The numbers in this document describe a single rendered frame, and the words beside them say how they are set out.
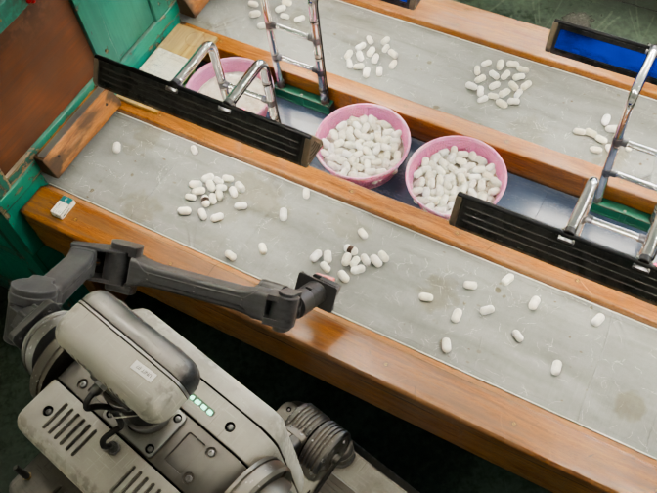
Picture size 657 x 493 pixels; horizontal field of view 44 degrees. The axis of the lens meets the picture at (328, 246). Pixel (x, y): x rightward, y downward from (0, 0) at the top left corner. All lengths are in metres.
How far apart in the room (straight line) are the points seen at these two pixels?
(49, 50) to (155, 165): 0.41
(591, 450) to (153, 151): 1.40
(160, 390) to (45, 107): 1.45
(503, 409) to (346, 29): 1.29
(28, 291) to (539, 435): 1.09
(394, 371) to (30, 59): 1.20
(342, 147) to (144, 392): 1.43
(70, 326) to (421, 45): 1.71
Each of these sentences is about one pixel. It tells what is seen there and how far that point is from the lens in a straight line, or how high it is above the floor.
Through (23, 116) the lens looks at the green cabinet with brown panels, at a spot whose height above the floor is 0.96.
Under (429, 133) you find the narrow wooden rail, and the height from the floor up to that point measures 0.72.
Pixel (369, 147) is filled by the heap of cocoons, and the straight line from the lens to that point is 2.27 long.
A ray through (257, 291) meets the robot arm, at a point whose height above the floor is 1.03.
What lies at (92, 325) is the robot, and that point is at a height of 1.64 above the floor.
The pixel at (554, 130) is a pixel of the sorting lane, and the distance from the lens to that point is 2.33.
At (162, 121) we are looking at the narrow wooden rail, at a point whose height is 0.76.
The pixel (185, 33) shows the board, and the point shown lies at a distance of 2.61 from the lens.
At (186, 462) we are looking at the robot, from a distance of 1.14.
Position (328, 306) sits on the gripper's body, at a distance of 1.86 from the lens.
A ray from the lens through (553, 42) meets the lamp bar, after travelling 2.08.
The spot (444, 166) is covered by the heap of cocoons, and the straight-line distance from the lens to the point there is 2.22.
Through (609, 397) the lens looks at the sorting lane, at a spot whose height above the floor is 0.74.
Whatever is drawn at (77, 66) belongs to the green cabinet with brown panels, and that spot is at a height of 0.95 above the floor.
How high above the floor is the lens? 2.50
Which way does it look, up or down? 58 degrees down
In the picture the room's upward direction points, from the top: 9 degrees counter-clockwise
